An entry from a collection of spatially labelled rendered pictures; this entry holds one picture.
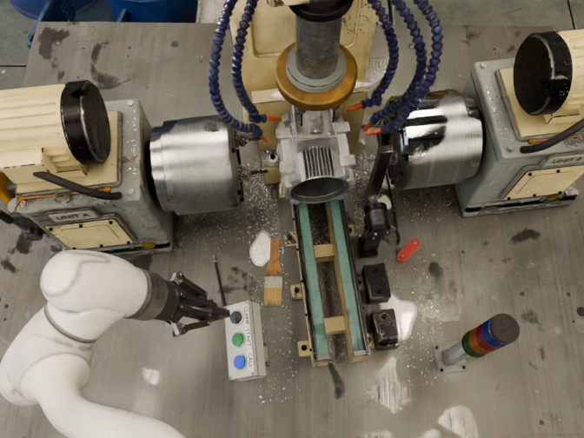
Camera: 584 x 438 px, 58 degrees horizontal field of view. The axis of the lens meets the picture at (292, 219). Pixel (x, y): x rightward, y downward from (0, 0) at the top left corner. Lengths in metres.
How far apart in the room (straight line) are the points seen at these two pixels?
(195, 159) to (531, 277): 1.00
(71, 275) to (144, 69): 1.20
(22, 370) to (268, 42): 0.92
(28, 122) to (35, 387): 0.56
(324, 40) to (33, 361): 0.75
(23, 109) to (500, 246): 1.29
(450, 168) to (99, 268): 0.89
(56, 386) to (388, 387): 0.88
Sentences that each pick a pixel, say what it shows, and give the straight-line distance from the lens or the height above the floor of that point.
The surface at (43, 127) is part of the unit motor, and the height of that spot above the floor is 1.34.
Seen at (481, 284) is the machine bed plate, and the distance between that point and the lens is 1.62.
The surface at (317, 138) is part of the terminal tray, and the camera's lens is 1.32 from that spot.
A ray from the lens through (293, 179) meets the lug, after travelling 1.33.
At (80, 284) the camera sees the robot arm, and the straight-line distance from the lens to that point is 0.86.
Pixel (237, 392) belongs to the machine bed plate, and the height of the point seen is 0.80.
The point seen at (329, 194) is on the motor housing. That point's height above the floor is 0.95.
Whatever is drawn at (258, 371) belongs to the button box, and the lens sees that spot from 1.22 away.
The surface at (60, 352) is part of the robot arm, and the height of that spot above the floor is 1.43.
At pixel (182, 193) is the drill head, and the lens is 1.32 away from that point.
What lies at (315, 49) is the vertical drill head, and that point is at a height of 1.45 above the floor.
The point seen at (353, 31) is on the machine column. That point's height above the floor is 1.22.
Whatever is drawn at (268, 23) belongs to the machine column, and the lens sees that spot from 1.35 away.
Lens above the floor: 2.27
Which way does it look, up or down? 68 degrees down
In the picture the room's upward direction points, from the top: 2 degrees counter-clockwise
